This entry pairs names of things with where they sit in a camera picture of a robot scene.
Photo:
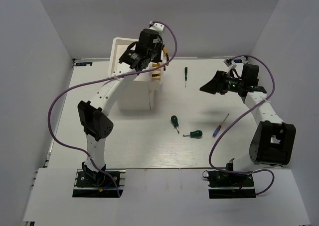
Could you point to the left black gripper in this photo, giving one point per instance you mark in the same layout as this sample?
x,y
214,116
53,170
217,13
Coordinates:
x,y
159,44

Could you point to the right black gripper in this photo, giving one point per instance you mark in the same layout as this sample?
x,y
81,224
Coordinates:
x,y
217,84

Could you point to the yellow handled pliers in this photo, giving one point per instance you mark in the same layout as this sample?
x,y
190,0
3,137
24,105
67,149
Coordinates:
x,y
156,74
165,53

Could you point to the thin green precision screwdriver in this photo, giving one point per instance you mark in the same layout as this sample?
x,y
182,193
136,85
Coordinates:
x,y
185,75

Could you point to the white drawer cabinet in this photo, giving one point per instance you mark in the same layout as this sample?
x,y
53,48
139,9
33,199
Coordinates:
x,y
140,94

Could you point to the blue red screwdriver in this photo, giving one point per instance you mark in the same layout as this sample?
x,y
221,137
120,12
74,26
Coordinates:
x,y
215,133

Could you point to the green stubby screwdriver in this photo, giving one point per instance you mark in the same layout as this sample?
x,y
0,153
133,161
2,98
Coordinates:
x,y
174,121
194,134

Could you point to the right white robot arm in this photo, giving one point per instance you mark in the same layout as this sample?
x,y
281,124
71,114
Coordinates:
x,y
273,141

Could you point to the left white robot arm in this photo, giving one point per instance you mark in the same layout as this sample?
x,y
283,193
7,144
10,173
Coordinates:
x,y
94,113

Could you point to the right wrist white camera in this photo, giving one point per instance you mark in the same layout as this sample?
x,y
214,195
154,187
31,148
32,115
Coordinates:
x,y
230,63

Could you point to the wrist white camera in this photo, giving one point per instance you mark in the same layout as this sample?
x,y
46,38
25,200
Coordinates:
x,y
158,27
230,63

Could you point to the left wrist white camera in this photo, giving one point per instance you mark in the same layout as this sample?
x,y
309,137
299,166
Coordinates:
x,y
158,27

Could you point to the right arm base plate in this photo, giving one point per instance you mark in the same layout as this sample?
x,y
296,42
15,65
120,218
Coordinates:
x,y
229,186

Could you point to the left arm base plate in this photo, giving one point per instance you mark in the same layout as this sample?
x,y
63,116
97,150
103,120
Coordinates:
x,y
85,187

